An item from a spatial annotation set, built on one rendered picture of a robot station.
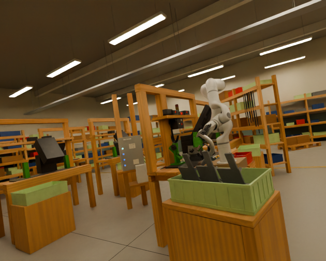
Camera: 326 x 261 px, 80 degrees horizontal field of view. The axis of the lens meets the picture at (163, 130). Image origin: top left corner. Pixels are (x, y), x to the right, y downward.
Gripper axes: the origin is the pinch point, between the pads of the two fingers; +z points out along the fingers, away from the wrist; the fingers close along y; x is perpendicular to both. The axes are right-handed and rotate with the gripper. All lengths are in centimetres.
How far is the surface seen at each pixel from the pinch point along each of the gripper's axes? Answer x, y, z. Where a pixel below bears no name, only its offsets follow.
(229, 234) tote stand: 48, -21, 34
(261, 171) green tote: 46, -11, -18
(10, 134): -602, -479, 0
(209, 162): 15.2, -9.8, 8.7
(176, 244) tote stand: 30, -64, 41
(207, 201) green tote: 29.0, -23.3, 24.5
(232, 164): 27.3, 1.8, 9.7
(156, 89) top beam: -102, -45, -79
